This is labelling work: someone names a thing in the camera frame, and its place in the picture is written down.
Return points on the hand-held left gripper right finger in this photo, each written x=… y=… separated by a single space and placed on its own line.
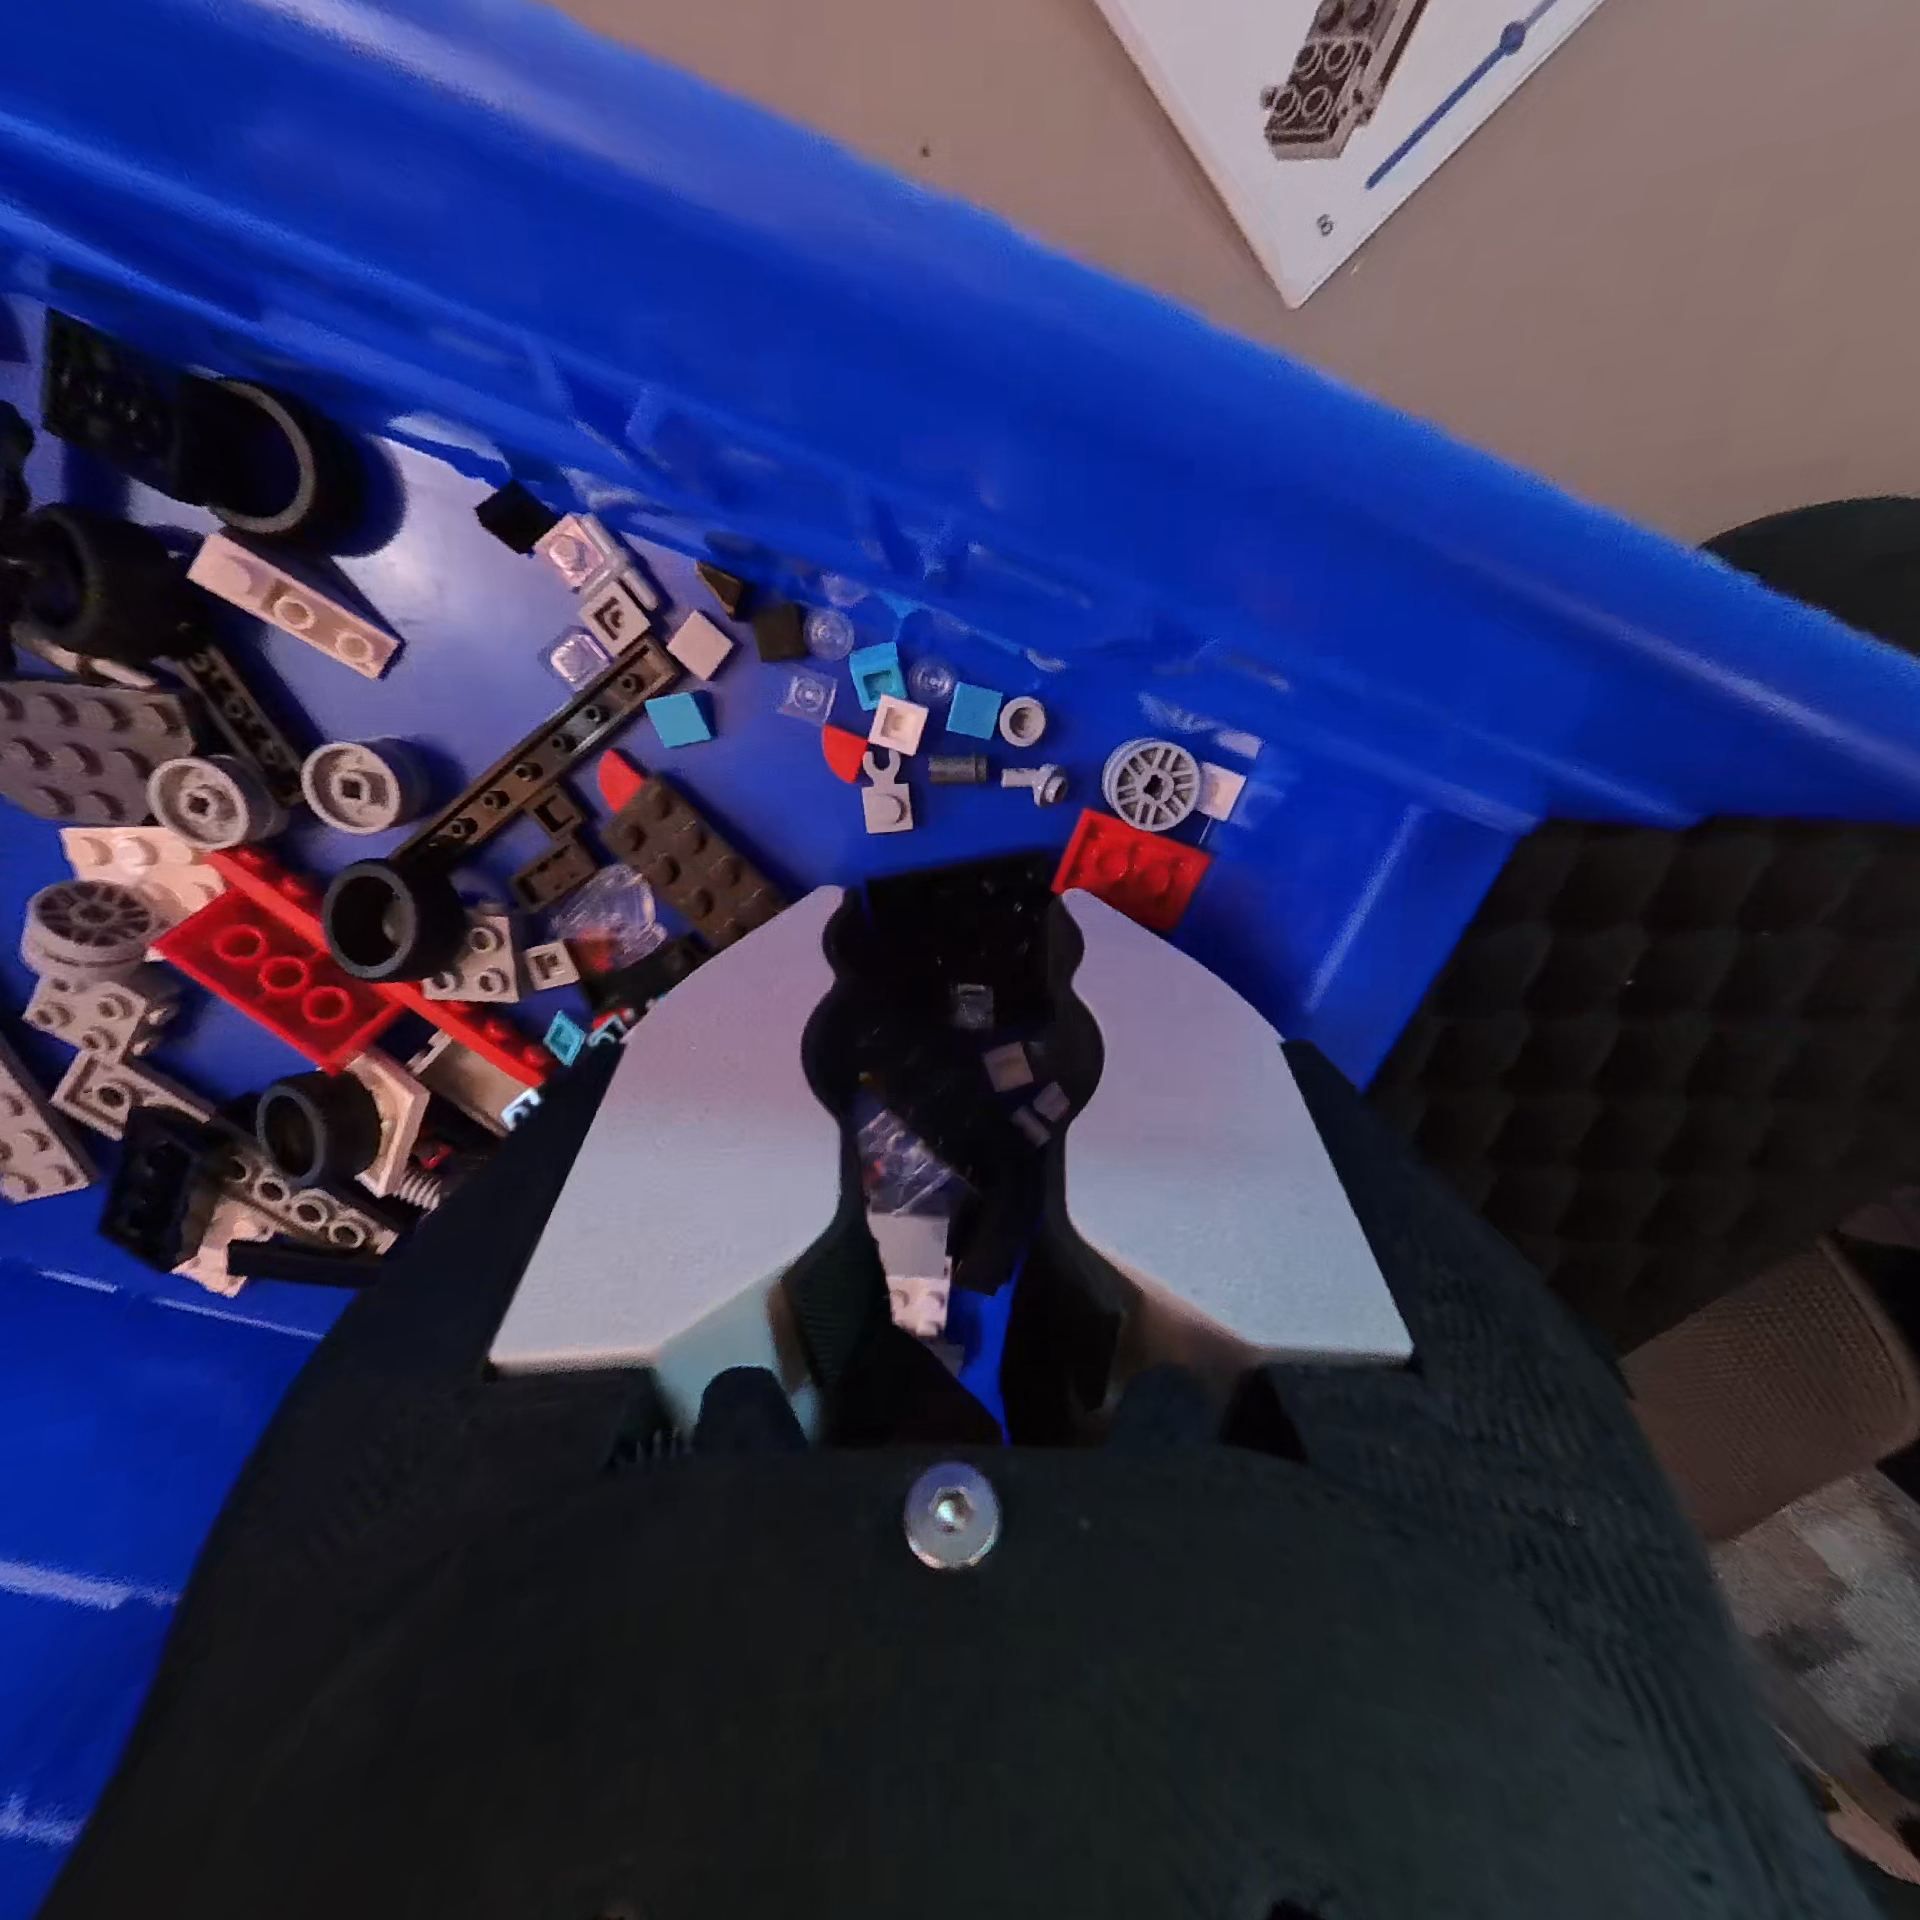
x=1216 y=1170

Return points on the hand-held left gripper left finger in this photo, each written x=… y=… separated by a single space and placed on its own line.
x=685 y=1186

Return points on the pile of lego bricks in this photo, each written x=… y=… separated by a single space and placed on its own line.
x=303 y=960

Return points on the blue plastic bin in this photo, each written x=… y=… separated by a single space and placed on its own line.
x=899 y=361

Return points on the black chair seat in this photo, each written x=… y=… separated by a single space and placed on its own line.
x=1649 y=1051

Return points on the brown chair armrest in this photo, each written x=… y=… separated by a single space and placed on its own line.
x=1788 y=1377

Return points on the open instruction booklet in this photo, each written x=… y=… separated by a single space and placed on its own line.
x=1333 y=131

